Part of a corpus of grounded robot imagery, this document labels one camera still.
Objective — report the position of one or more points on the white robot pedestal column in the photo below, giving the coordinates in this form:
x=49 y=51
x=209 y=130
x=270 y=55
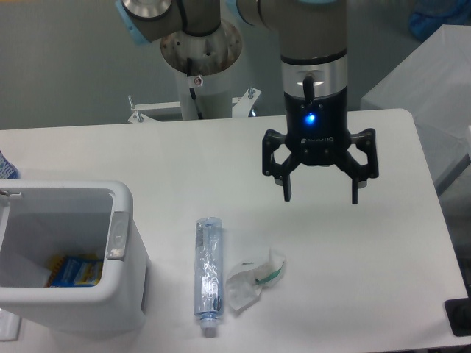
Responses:
x=201 y=67

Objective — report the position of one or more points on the blue bag in background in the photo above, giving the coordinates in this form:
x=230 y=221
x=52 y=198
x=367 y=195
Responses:
x=428 y=16

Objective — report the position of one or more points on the blue patterned packet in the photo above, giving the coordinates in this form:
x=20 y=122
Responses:
x=7 y=169

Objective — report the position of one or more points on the white plastic trash can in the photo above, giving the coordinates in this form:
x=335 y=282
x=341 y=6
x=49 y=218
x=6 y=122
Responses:
x=41 y=220

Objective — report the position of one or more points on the clear plastic water bottle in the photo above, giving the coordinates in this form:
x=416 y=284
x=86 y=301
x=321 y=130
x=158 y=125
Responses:
x=208 y=275

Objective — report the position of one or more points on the white plastic wrapper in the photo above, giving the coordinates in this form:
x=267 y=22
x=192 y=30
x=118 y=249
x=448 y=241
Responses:
x=246 y=280

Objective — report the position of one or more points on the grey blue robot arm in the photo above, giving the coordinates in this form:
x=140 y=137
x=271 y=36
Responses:
x=312 y=37

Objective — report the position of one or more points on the black device at table edge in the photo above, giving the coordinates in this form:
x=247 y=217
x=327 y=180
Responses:
x=458 y=313

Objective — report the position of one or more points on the white metal base bracket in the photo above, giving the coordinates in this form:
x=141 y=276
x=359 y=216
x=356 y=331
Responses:
x=240 y=106

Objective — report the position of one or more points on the white covered side box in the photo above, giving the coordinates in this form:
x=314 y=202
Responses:
x=433 y=84

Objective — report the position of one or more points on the white paper under bin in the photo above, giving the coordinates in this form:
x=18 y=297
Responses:
x=10 y=326

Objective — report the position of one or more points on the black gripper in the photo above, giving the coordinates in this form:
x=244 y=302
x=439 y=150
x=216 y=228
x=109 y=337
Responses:
x=317 y=134

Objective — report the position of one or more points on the blue yellow snack packet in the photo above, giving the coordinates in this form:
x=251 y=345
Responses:
x=75 y=272

